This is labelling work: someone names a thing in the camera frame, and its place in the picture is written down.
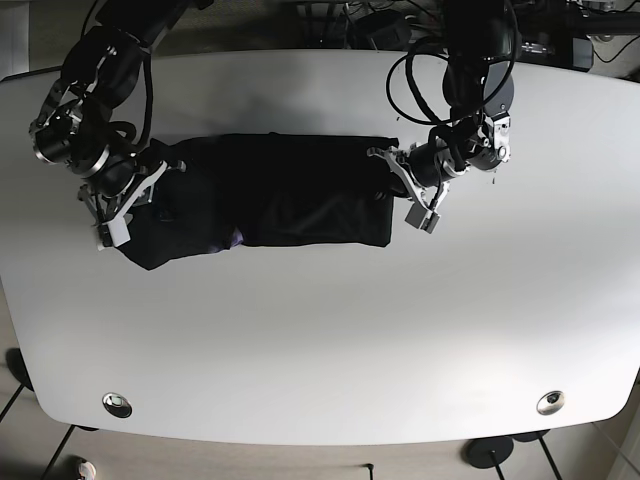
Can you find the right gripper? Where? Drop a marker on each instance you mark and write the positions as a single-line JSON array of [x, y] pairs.
[[112, 215]]

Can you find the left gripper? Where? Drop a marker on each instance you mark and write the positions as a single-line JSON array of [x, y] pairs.
[[424, 181]]

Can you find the black graphic print T-shirt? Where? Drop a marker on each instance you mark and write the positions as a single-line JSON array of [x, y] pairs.
[[264, 190]]

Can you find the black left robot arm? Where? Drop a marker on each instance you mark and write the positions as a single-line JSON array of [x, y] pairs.
[[482, 43]]

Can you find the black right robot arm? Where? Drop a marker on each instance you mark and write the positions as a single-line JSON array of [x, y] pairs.
[[96, 119]]

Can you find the grey multi-socket box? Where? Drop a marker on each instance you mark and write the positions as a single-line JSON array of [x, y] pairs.
[[386, 30]]

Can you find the left silver table grommet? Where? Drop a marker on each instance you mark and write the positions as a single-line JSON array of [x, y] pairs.
[[117, 405]]

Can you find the silver table grommet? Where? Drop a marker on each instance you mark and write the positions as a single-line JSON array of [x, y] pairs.
[[117, 405], [550, 403]]

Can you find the left black table leg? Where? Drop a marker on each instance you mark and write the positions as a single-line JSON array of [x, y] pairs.
[[59, 449]]

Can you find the right silver table grommet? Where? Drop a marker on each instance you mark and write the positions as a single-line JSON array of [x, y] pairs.
[[550, 403]]

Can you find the black round stand base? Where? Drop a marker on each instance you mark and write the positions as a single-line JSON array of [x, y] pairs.
[[489, 452]]

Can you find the white sneaker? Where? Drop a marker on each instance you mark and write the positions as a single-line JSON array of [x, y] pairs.
[[85, 470]]

